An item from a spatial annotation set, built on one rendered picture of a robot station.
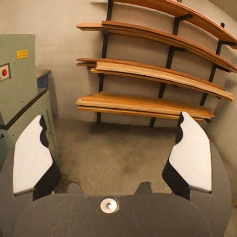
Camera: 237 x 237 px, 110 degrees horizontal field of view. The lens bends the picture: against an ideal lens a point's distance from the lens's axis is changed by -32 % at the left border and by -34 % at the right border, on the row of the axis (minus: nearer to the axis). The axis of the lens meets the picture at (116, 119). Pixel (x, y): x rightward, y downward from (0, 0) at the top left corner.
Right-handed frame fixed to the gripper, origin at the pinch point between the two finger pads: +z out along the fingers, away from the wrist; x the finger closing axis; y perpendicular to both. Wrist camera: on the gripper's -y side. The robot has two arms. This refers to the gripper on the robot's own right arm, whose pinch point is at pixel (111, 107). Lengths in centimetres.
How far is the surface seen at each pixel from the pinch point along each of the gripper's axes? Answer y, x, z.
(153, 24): -46, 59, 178
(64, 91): 58, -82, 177
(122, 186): 126, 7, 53
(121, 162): 126, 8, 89
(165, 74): 22, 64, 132
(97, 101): 59, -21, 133
